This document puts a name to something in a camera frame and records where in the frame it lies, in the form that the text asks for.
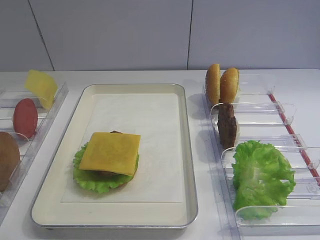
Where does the sesame top bun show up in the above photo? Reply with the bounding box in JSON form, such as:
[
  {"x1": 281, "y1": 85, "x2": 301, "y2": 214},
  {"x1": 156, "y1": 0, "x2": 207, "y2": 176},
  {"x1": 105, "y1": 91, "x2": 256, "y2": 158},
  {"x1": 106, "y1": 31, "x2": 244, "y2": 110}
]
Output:
[{"x1": 205, "y1": 64, "x2": 221, "y2": 105}]

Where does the meat patty on tray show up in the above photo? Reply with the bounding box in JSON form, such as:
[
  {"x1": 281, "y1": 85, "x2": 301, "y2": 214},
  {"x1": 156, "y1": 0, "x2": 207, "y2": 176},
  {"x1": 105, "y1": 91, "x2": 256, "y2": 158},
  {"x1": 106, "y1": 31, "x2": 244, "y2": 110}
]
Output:
[{"x1": 110, "y1": 130, "x2": 122, "y2": 134}]

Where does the cheese slice on burger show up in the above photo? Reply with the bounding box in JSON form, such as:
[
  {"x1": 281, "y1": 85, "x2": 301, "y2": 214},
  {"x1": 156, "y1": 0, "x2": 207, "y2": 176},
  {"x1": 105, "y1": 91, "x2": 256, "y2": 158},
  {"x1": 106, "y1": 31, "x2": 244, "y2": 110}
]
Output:
[{"x1": 79, "y1": 132, "x2": 141, "y2": 176}]

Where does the meat patty in rack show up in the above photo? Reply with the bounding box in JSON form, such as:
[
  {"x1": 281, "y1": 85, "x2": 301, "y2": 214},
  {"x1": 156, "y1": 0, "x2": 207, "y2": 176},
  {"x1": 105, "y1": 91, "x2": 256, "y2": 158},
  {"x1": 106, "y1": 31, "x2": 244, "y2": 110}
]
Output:
[{"x1": 217, "y1": 103, "x2": 238, "y2": 150}]

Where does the lettuce leaf on tray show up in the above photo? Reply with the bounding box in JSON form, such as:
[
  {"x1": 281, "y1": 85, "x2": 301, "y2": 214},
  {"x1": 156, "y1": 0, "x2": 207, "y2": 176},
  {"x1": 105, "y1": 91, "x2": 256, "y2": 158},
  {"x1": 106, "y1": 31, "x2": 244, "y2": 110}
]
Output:
[{"x1": 72, "y1": 142, "x2": 134, "y2": 194}]

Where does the lettuce leaf in rack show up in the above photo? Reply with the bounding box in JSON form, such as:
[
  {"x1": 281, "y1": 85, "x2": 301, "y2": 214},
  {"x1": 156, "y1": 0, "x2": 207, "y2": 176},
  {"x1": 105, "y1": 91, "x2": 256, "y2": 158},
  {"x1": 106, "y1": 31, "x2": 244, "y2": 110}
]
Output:
[{"x1": 231, "y1": 140, "x2": 296, "y2": 220}]

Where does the yellow cheese slice in rack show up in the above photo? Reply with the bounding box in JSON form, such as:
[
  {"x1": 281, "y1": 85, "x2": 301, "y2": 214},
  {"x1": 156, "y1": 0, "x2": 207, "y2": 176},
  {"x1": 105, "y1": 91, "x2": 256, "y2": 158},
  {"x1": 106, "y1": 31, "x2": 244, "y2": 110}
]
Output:
[{"x1": 24, "y1": 69, "x2": 58, "y2": 110}]

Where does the red tomato slice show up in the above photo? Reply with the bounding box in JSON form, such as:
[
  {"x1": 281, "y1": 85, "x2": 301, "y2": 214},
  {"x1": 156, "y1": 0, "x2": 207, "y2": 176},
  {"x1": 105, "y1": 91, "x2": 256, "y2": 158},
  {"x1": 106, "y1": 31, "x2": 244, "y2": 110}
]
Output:
[{"x1": 13, "y1": 98, "x2": 38, "y2": 139}]

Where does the white paper liner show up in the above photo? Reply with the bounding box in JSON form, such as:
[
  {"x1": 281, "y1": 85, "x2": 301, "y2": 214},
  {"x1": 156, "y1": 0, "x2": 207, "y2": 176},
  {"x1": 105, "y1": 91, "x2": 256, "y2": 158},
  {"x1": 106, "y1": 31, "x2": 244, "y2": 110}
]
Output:
[{"x1": 61, "y1": 93, "x2": 184, "y2": 203}]

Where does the clear right acrylic rack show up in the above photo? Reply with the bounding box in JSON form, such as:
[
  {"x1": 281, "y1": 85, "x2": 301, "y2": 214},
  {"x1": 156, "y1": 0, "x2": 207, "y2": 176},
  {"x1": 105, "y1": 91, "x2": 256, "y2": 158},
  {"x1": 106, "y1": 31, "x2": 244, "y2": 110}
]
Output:
[{"x1": 202, "y1": 73, "x2": 320, "y2": 240}]

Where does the clear acrylic rack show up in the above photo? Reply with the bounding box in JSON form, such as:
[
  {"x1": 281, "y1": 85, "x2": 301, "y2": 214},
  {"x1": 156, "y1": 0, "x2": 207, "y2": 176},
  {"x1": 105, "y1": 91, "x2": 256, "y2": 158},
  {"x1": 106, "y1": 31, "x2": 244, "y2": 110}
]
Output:
[
  {"x1": 202, "y1": 73, "x2": 320, "y2": 240},
  {"x1": 0, "y1": 82, "x2": 69, "y2": 211}
]

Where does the clear left acrylic rack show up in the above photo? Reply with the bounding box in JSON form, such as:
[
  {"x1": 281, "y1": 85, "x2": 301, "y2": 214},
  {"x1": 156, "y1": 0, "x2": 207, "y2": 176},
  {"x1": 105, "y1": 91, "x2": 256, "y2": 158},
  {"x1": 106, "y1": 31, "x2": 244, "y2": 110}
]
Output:
[{"x1": 0, "y1": 82, "x2": 69, "y2": 211}]

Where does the cream metal tray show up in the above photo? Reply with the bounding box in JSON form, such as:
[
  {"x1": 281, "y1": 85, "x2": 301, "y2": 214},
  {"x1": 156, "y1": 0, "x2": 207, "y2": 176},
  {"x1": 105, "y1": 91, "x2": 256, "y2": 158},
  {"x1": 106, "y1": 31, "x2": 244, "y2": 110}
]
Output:
[{"x1": 31, "y1": 84, "x2": 198, "y2": 228}]

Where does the brown bun in left rack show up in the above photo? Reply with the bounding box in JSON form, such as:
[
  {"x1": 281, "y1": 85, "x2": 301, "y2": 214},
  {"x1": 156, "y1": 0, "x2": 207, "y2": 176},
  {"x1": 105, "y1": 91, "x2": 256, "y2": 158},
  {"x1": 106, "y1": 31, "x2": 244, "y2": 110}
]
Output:
[{"x1": 0, "y1": 131, "x2": 20, "y2": 192}]

